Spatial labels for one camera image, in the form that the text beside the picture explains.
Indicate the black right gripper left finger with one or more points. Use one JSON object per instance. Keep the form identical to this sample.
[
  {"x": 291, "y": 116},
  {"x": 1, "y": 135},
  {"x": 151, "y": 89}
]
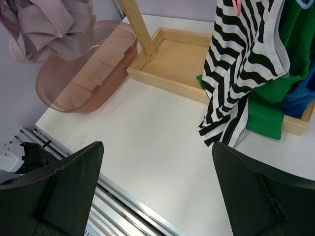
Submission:
[{"x": 54, "y": 200}]

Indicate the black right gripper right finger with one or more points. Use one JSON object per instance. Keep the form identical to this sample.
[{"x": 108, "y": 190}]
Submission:
[{"x": 262, "y": 200}]

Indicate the green tank top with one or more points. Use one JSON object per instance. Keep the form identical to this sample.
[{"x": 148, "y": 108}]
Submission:
[{"x": 296, "y": 31}]

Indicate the black white striped tank top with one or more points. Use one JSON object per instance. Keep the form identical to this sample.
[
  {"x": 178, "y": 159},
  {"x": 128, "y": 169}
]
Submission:
[{"x": 245, "y": 53}]

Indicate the mauve tank top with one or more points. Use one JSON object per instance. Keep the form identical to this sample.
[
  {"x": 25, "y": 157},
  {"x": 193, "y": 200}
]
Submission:
[{"x": 40, "y": 28}]

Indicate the pink hanger of mauve top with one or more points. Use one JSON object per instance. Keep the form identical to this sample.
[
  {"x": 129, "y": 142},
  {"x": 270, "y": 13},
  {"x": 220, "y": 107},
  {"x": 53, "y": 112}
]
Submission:
[{"x": 237, "y": 7}]

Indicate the light blue wire hanger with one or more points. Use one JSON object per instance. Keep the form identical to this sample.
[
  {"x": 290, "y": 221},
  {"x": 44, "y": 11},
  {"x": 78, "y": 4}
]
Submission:
[{"x": 305, "y": 4}]

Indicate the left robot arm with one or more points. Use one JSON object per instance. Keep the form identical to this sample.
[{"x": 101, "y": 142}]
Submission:
[{"x": 19, "y": 159}]

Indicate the blue tank top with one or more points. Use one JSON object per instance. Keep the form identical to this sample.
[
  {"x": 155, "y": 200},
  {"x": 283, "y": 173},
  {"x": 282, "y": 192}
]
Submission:
[{"x": 297, "y": 100}]

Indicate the pink translucent plastic basin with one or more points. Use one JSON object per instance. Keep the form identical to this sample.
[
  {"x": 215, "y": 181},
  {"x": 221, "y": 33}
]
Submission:
[{"x": 85, "y": 84}]

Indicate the wooden clothes rack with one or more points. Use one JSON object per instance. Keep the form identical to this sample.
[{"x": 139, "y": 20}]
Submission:
[{"x": 171, "y": 59}]

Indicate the aluminium rail base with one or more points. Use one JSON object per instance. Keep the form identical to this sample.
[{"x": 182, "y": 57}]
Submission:
[{"x": 114, "y": 211}]

